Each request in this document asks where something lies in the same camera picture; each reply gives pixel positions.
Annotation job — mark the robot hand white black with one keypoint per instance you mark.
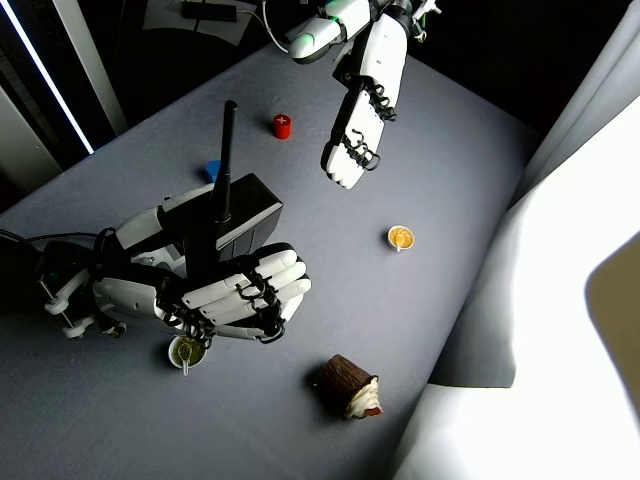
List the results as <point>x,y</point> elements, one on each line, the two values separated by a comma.
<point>385,60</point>
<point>250,290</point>

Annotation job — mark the small bowl of green soup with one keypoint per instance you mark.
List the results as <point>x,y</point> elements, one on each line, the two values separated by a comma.
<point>192,356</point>

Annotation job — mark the grey table cloth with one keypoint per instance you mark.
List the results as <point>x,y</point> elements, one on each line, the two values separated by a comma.
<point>350,310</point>

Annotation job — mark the red cylinder block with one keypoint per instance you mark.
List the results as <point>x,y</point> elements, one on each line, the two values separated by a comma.
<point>282,129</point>

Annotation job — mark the blue block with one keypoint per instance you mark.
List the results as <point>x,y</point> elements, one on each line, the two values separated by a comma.
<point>212,170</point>

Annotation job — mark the chocolate cake roll with cream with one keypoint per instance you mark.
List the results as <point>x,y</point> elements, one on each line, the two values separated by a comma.
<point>340,380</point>

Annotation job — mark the small cup of coffee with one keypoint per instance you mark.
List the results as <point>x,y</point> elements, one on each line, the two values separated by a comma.
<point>402,237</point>

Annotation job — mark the black flat device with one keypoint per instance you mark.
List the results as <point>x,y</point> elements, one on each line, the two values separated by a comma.
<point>210,10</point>

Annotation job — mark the white curtain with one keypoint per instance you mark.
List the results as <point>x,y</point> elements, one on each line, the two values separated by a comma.
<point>550,250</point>

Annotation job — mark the grey cabinet panel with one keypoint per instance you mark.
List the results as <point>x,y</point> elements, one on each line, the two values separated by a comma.
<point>22,145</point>

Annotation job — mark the white pillar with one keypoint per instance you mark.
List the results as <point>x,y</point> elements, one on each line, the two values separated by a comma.
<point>90,60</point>

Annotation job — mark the white light strip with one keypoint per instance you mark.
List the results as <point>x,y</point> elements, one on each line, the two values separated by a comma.
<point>50,85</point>

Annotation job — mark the beige panel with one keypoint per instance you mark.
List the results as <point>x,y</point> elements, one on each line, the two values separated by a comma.
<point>615,325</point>

